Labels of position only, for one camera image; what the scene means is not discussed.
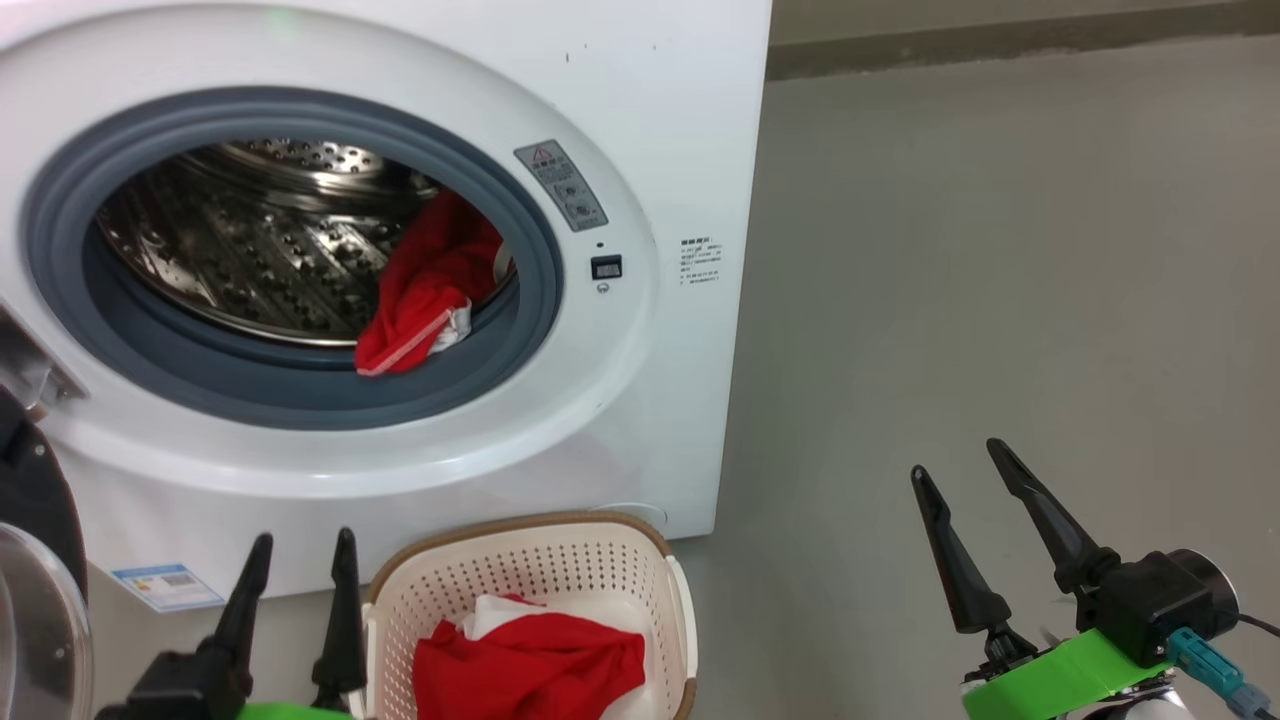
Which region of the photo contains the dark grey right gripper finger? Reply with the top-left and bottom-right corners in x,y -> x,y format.
910,465 -> 1037,664
986,437 -> 1122,597

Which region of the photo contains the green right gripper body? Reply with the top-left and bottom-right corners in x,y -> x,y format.
962,628 -> 1177,720

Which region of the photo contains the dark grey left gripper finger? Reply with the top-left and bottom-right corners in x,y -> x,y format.
195,532 -> 274,692
311,527 -> 367,712

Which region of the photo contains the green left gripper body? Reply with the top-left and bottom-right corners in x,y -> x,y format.
238,701 -> 352,720

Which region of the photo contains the red and white garment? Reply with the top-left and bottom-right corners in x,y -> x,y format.
413,594 -> 657,720

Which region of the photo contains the black-rimmed glass washer door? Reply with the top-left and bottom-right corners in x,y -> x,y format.
0,385 -> 96,720

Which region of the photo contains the red garment white trim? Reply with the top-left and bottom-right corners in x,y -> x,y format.
355,190 -> 507,378

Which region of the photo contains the grey rubber door gasket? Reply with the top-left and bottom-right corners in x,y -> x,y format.
20,88 -> 564,431

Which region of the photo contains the cream perforated basket brown rim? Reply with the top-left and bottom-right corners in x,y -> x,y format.
362,512 -> 698,720

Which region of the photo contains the metal door hinge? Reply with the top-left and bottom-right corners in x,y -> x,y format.
0,300 -> 89,413

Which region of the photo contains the white front-load washing machine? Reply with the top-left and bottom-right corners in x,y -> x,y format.
0,0 -> 773,603

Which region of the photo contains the blue energy label sticker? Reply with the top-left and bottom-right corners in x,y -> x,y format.
112,563 -> 225,613

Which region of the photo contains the round white drain cover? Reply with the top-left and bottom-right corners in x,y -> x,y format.
590,502 -> 669,533

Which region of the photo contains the small printed text label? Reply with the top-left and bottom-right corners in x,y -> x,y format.
680,238 -> 723,287

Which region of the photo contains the grey warning sticker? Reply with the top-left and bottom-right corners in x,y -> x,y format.
514,140 -> 609,233

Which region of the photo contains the teal cable connector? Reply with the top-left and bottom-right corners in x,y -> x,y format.
1165,628 -> 1280,720

